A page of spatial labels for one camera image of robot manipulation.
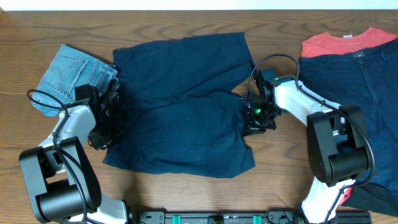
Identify dark navy pants pile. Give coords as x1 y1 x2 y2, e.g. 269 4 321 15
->
299 40 397 217

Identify folded light blue jeans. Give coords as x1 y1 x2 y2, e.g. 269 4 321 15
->
37 44 120 104

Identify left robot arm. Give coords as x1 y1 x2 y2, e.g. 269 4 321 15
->
19 84 134 223

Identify navy blue shorts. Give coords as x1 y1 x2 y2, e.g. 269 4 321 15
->
103 32 255 178

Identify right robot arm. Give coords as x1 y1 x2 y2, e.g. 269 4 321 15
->
243 69 374 223

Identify red t-shirt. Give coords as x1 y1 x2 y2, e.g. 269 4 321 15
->
301 27 397 58

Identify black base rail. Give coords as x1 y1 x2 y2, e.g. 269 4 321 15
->
127 203 373 224

